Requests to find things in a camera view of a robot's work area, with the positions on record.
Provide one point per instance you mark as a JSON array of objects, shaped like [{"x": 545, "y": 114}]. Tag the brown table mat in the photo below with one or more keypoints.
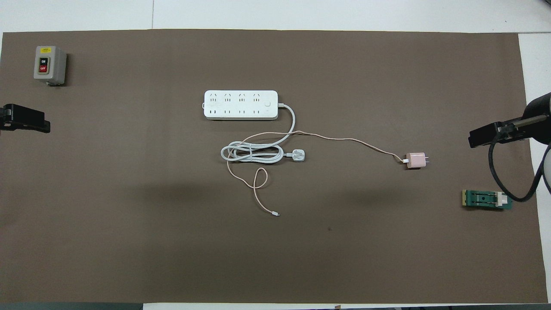
[{"x": 129, "y": 215}]

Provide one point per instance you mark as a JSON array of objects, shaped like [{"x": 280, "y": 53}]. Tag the green knife switch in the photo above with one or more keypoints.
[{"x": 482, "y": 199}]

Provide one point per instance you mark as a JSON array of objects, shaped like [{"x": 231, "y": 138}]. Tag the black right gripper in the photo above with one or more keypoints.
[{"x": 540, "y": 105}]

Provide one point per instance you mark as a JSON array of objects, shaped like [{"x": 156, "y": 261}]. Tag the grey on-off switch box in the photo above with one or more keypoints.
[{"x": 49, "y": 64}]

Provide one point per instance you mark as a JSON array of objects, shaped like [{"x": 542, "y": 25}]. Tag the pink charger adapter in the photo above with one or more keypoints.
[{"x": 415, "y": 160}]

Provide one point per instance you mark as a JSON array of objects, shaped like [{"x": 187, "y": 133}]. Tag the white power strip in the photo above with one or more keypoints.
[{"x": 241, "y": 105}]

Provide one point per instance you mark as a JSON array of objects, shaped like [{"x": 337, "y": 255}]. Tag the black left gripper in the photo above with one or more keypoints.
[{"x": 2, "y": 117}]

